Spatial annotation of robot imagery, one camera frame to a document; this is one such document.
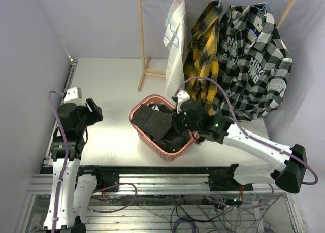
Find dark pinstriped shirt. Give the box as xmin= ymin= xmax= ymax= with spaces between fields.
xmin=131 ymin=104 xmax=190 ymax=153

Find blue wire hanger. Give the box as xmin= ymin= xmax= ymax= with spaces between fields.
xmin=141 ymin=0 xmax=180 ymax=48

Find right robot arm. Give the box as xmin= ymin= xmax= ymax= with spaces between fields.
xmin=172 ymin=99 xmax=307 ymax=194

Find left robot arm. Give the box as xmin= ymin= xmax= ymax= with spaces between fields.
xmin=43 ymin=98 xmax=104 ymax=232

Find yellow plaid shirt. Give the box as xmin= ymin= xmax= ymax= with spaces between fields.
xmin=183 ymin=0 xmax=223 ymax=114

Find black white checkered shirt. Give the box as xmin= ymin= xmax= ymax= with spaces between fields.
xmin=213 ymin=4 xmax=292 ymax=121

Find blue hanger of checkered shirt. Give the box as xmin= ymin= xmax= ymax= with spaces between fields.
xmin=255 ymin=0 xmax=271 ymax=22

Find pink plastic basket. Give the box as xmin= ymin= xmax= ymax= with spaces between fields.
xmin=129 ymin=94 xmax=200 ymax=162

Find wooden clothes rack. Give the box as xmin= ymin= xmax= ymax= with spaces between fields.
xmin=137 ymin=0 xmax=297 ymax=91

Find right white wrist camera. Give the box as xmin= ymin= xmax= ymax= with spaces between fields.
xmin=172 ymin=90 xmax=190 ymax=114

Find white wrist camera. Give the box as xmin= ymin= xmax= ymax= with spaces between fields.
xmin=172 ymin=90 xmax=190 ymax=114
xmin=63 ymin=87 xmax=83 ymax=105

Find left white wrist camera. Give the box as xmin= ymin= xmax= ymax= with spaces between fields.
xmin=63 ymin=87 xmax=83 ymax=105

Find aluminium frame base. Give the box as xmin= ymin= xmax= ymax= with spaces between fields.
xmin=18 ymin=58 xmax=306 ymax=232

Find loose cables under table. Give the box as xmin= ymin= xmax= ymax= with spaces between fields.
xmin=83 ymin=182 xmax=277 ymax=233

